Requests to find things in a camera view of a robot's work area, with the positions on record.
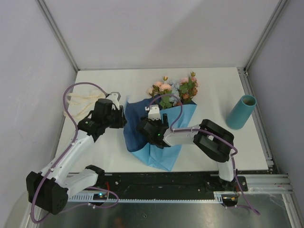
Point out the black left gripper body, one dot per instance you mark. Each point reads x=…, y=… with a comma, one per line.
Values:
x=115, y=120

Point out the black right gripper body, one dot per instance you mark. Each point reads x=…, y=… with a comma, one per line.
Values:
x=158, y=123

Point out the cream printed ribbon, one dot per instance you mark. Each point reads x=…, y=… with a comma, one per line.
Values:
x=79, y=105

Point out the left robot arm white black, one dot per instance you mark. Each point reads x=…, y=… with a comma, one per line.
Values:
x=50, y=188

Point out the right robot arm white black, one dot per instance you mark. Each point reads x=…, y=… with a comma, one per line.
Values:
x=216, y=142

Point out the teal cylindrical vase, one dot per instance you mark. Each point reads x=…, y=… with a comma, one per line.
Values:
x=241, y=112

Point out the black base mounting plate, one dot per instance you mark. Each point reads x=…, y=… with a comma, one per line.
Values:
x=163, y=192

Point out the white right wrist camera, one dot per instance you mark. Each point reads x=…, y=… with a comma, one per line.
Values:
x=153, y=112

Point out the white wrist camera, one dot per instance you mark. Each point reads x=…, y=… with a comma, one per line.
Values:
x=153, y=112
x=114, y=97

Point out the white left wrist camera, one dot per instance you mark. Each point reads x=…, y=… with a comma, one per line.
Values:
x=114, y=97

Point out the white slotted cable duct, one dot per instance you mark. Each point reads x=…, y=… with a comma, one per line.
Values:
x=217, y=197

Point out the aluminium frame left post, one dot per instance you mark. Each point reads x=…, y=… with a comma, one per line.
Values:
x=57, y=33

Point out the aluminium frame post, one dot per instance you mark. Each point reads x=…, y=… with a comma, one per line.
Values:
x=275, y=17
x=57, y=33

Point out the aluminium frame right post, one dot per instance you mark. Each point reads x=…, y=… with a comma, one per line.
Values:
x=275, y=17

